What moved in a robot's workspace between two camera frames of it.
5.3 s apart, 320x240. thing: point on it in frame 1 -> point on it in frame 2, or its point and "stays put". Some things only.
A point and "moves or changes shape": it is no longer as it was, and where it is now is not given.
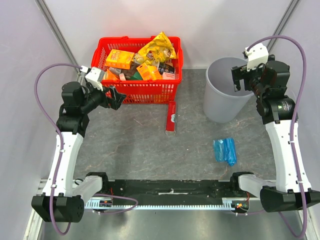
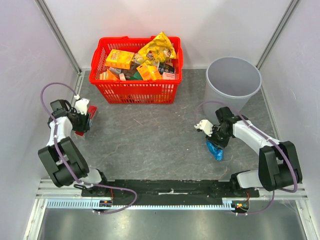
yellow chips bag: [158, 50] stays put
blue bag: [225, 150] moves or changes shape
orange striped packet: [109, 75] stays put
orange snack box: [119, 59] stays put
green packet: [136, 76] stays put
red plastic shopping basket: [139, 91] stays put
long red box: [171, 118] -> [92, 110]
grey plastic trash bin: [222, 104] stays put
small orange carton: [149, 72] stays put
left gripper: [115, 100] -> [85, 126]
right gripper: [243, 75] -> [217, 139]
